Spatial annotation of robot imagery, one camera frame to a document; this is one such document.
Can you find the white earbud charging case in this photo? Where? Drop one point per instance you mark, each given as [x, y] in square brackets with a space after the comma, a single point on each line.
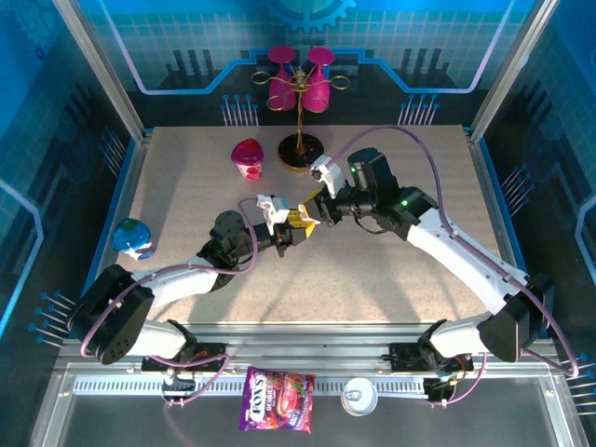
[307, 220]

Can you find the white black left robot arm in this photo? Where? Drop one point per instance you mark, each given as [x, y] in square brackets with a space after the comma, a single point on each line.
[116, 316]

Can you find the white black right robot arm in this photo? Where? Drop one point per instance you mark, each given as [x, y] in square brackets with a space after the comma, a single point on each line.
[465, 256]

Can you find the pink lidded yogurt cup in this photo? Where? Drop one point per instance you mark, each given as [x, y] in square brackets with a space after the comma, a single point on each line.
[248, 158]

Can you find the blue lidded white cup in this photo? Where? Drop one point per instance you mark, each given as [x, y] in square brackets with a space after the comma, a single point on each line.
[130, 235]

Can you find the pink wine glass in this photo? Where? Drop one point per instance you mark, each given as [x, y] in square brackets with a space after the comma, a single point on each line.
[319, 90]
[280, 88]

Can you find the purple candy bag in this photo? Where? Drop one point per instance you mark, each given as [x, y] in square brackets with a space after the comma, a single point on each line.
[277, 400]

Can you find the silver drink can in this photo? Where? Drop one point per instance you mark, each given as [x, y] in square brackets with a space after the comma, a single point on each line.
[359, 396]

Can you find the aluminium frame rail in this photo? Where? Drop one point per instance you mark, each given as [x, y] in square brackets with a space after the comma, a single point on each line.
[302, 344]

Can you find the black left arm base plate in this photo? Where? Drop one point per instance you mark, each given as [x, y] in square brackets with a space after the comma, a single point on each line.
[209, 361]

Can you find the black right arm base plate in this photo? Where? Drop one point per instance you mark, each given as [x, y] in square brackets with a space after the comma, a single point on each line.
[405, 356]

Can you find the aluminium frame post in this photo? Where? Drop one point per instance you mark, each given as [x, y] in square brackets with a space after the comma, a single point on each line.
[512, 65]
[98, 70]

